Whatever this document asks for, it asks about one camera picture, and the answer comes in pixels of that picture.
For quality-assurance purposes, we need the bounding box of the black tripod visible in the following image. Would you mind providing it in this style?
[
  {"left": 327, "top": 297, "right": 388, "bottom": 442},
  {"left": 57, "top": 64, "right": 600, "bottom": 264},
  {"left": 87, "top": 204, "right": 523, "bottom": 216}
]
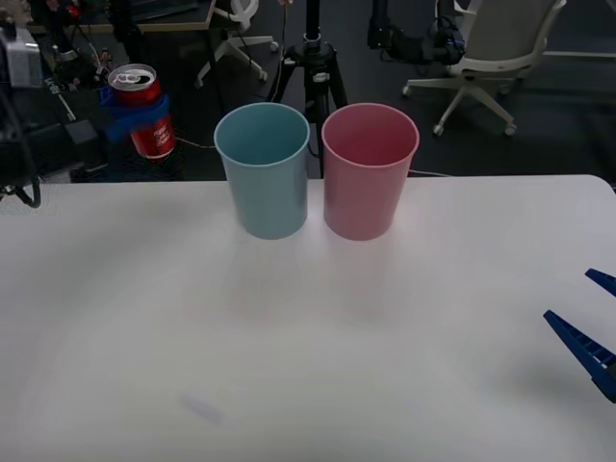
[{"left": 266, "top": 0, "right": 350, "bottom": 180}]

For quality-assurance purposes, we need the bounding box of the red drink can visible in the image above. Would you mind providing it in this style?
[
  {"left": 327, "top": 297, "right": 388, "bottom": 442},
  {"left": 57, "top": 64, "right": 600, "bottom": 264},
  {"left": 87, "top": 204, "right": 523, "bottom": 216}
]
[{"left": 107, "top": 63, "right": 175, "bottom": 161}]

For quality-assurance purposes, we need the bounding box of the pale blue plastic bin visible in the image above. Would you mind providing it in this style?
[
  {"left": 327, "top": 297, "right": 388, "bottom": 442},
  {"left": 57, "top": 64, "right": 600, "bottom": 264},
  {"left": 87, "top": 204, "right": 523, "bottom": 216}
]
[{"left": 214, "top": 102, "right": 311, "bottom": 241}]

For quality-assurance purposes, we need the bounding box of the large white office chair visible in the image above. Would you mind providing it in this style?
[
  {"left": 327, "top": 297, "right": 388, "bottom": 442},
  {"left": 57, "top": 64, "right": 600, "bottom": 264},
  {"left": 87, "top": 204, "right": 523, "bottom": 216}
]
[{"left": 401, "top": 0, "right": 570, "bottom": 140}]

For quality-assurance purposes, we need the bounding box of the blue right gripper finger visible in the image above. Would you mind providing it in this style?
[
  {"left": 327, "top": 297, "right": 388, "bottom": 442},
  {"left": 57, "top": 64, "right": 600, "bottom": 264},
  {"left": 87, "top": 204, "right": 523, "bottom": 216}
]
[
  {"left": 543, "top": 309, "right": 616, "bottom": 404},
  {"left": 584, "top": 268, "right": 616, "bottom": 296}
]

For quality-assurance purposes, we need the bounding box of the dark desk with pale edge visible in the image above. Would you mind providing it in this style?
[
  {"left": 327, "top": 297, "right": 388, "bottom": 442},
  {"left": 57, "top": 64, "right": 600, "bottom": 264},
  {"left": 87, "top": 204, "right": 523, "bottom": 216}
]
[{"left": 27, "top": 0, "right": 218, "bottom": 36}]

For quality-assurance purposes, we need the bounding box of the pink plastic bin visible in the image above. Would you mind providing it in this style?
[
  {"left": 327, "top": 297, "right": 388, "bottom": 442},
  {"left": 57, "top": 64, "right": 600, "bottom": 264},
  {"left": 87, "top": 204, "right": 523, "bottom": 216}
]
[{"left": 321, "top": 102, "right": 421, "bottom": 242}]

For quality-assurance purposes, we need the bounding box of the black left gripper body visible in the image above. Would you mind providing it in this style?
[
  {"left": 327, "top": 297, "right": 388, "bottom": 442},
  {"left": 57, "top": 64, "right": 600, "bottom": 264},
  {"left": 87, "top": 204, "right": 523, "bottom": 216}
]
[{"left": 0, "top": 119, "right": 110, "bottom": 185}]

